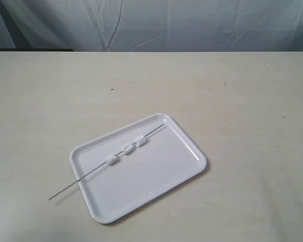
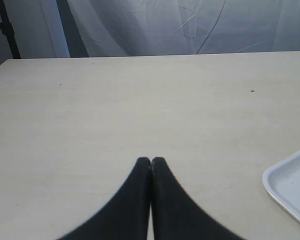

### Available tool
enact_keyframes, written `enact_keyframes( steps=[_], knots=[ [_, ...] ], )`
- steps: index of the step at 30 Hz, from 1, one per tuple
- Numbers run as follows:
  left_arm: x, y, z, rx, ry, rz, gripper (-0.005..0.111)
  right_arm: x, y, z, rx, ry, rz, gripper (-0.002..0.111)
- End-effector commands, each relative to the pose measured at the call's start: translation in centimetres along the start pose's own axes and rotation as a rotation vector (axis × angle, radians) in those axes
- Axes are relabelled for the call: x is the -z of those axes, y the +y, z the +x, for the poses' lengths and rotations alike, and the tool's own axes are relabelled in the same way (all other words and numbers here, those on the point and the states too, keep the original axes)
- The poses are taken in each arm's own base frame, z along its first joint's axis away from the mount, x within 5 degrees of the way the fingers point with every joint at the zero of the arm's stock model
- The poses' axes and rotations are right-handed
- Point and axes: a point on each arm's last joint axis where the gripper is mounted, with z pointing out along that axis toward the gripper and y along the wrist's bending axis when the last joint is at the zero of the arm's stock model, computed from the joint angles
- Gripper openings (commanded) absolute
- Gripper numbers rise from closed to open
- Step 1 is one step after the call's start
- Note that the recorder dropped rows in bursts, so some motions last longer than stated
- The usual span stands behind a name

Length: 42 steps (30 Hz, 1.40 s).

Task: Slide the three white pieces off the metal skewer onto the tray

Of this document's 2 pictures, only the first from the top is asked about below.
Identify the white backdrop cloth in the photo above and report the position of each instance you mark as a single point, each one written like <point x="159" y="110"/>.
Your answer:
<point x="111" y="26"/>

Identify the white rectangular plastic tray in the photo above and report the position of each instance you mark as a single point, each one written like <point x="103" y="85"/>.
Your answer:
<point x="167" y="159"/>

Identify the white foam piece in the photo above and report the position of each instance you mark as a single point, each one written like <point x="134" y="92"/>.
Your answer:
<point x="111" y="159"/>
<point x="127" y="148"/>
<point x="140" y="140"/>

